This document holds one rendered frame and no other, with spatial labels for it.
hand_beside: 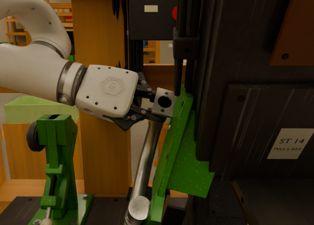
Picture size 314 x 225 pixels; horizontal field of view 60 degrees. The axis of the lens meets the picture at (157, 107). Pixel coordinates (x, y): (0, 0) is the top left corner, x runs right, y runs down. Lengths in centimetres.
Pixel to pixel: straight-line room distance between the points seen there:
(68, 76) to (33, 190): 56
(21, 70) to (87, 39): 29
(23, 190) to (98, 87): 58
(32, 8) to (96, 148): 46
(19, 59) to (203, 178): 38
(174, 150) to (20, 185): 71
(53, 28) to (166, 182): 36
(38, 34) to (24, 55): 7
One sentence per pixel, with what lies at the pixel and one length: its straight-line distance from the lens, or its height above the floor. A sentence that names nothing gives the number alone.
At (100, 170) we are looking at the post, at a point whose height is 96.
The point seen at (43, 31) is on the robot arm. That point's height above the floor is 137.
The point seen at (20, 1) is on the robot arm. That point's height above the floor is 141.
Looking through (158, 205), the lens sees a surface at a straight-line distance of 45.
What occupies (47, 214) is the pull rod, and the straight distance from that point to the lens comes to 71.
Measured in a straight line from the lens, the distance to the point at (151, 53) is 982.
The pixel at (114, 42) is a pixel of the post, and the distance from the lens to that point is 77.
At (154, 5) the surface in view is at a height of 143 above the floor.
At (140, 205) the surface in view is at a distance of 47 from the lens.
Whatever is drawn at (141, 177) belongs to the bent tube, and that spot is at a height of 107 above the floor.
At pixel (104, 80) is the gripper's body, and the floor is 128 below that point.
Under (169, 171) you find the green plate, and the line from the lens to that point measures 44.
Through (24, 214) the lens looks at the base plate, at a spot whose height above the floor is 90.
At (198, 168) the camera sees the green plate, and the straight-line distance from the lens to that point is 45.
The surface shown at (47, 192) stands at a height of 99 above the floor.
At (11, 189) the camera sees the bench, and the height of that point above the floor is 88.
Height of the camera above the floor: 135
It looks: 14 degrees down
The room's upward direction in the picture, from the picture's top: straight up
